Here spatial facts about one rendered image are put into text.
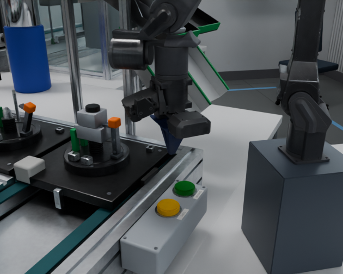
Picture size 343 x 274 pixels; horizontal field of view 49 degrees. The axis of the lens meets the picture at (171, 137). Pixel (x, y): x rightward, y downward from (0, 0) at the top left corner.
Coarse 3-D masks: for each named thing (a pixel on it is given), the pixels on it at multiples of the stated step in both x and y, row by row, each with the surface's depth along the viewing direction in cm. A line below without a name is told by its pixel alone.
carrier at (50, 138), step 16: (0, 112) 93; (16, 112) 96; (0, 128) 93; (16, 128) 92; (32, 128) 93; (48, 128) 98; (64, 128) 98; (0, 144) 85; (16, 144) 87; (32, 144) 89; (48, 144) 89; (0, 160) 82; (16, 160) 82
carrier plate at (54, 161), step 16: (64, 144) 90; (128, 144) 90; (144, 144) 90; (48, 160) 82; (144, 160) 82; (160, 160) 83; (32, 176) 76; (48, 176) 76; (64, 176) 76; (80, 176) 76; (96, 176) 76; (112, 176) 76; (128, 176) 76; (64, 192) 73; (80, 192) 71; (96, 192) 70; (112, 192) 70; (128, 192) 73; (112, 208) 68
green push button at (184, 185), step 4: (184, 180) 74; (176, 184) 73; (180, 184) 73; (184, 184) 73; (188, 184) 73; (192, 184) 73; (176, 188) 72; (180, 188) 71; (184, 188) 71; (188, 188) 71; (192, 188) 71; (176, 192) 72; (180, 192) 71; (184, 192) 71; (188, 192) 71; (192, 192) 71
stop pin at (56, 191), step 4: (56, 188) 72; (56, 192) 72; (60, 192) 72; (56, 196) 72; (60, 196) 72; (56, 200) 73; (60, 200) 72; (56, 204) 73; (60, 204) 73; (64, 204) 74; (60, 208) 73
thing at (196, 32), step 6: (108, 0) 93; (114, 0) 92; (132, 0) 89; (114, 6) 92; (132, 6) 89; (132, 12) 90; (138, 12) 89; (132, 18) 90; (138, 18) 89; (144, 18) 88; (138, 24) 90; (144, 24) 89; (186, 24) 97; (192, 24) 96; (186, 30) 97; (192, 30) 96; (198, 30) 95; (156, 36) 88; (162, 36) 87
